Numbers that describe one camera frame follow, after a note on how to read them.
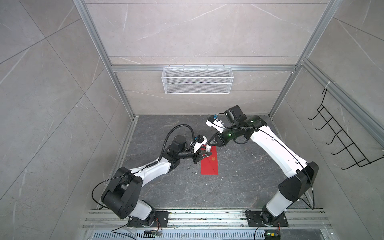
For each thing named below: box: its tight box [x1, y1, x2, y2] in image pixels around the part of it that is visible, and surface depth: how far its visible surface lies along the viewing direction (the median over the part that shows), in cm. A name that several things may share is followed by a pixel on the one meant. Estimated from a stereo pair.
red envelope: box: [200, 144, 219, 175], surface depth 95 cm
